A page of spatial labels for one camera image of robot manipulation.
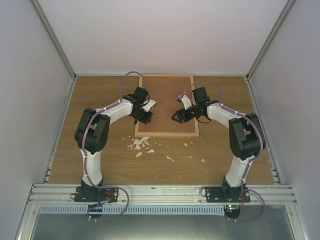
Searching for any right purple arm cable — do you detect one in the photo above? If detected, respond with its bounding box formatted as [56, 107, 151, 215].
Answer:
[182, 79, 267, 198]

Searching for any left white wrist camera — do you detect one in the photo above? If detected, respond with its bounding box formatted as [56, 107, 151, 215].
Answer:
[141, 99, 157, 112]

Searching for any slotted grey cable duct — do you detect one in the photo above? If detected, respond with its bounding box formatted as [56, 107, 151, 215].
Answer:
[38, 204, 225, 216]

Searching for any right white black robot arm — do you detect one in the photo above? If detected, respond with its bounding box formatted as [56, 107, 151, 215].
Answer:
[171, 87, 266, 203]

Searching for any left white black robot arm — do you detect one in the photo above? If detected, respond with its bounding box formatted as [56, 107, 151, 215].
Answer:
[74, 87, 157, 202]

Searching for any aluminium front mounting rail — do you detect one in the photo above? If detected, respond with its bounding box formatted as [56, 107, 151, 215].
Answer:
[28, 184, 297, 205]

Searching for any brown frame backing board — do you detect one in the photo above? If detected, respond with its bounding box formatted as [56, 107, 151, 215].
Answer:
[138, 76, 197, 133]

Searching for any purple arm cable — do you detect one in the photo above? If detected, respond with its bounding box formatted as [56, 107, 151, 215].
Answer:
[182, 79, 267, 198]
[81, 71, 148, 187]

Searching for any aluminium corner post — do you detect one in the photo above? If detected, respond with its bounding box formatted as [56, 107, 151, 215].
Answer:
[30, 0, 77, 81]
[245, 0, 296, 81]

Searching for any right aluminium corner post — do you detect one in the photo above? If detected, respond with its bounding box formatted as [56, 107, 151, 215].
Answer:
[245, 0, 296, 81]

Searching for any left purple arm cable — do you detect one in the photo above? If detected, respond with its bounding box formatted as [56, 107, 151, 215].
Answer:
[81, 71, 148, 187]

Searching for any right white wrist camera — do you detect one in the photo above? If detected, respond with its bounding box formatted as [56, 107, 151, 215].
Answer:
[177, 94, 192, 110]

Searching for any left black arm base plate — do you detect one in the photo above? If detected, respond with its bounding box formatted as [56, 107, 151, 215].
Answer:
[70, 184, 118, 203]

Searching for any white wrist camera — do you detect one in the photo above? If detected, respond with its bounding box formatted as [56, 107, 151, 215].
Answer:
[141, 99, 157, 112]
[177, 94, 192, 110]

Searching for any left aluminium corner post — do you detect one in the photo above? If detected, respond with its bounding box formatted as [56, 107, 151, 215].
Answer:
[30, 0, 77, 81]

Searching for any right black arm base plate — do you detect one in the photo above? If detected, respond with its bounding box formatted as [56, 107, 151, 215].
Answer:
[204, 185, 251, 203]

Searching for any light wooden picture frame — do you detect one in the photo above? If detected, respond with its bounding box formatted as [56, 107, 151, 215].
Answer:
[134, 73, 201, 138]

